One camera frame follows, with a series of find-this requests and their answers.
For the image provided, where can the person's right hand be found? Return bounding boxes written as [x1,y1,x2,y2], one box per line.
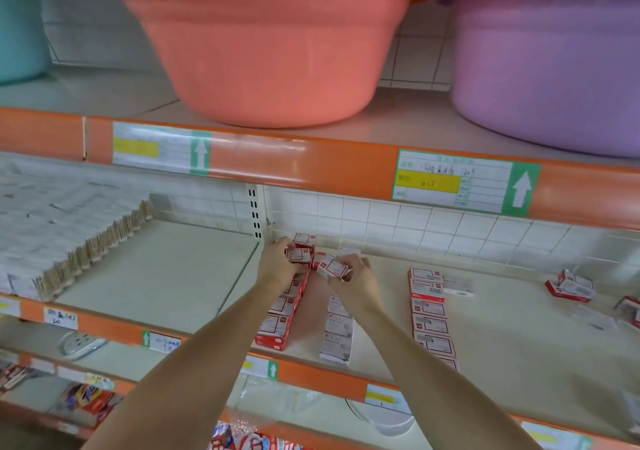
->
[328,255,383,316]

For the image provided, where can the person's left hand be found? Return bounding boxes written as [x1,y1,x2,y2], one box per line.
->
[255,237,299,294]

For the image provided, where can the white shelf with orange edges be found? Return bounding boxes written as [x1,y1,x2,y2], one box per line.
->
[0,65,640,450]

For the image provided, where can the pile of red white boxes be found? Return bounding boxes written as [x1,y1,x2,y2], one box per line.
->
[545,267,640,331]

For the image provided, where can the person's right forearm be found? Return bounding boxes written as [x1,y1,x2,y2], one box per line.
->
[352,295,541,450]

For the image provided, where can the person's left forearm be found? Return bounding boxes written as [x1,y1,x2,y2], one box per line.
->
[85,275,291,450]

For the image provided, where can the white perforated shelf upright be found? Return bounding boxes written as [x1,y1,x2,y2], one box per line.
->
[245,185,271,242]

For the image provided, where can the large label with green arrow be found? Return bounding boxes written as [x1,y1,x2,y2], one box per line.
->
[112,122,212,177]
[392,150,542,217]

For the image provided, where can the row of beige bundles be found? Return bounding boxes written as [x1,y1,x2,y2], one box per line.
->
[0,177,155,303]

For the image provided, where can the orange plastic basin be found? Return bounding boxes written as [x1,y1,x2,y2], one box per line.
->
[82,0,439,129]

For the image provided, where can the white handwritten label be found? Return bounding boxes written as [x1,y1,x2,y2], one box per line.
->
[43,307,79,331]

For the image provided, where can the pile of small colourful packets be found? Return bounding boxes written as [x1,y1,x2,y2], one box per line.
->
[60,379,306,450]

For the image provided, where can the purple plastic basin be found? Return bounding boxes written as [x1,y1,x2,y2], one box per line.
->
[440,0,640,159]

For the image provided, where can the teal plastic basin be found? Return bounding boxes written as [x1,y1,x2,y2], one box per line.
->
[0,0,53,86]

